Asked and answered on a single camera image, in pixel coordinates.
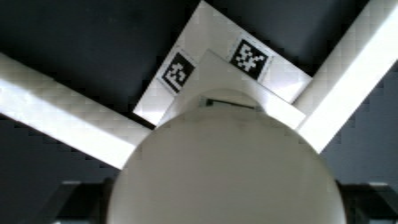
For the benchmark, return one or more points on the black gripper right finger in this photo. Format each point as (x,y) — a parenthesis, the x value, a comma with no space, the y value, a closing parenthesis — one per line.
(369,200)

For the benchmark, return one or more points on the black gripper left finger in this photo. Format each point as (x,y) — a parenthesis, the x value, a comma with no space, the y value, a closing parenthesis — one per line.
(76,204)

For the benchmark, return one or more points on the white lamp bulb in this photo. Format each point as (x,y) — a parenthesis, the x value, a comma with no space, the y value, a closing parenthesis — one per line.
(224,170)

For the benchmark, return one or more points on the white U-shaped border fence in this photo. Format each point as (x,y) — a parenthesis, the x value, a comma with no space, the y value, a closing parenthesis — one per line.
(64,115)

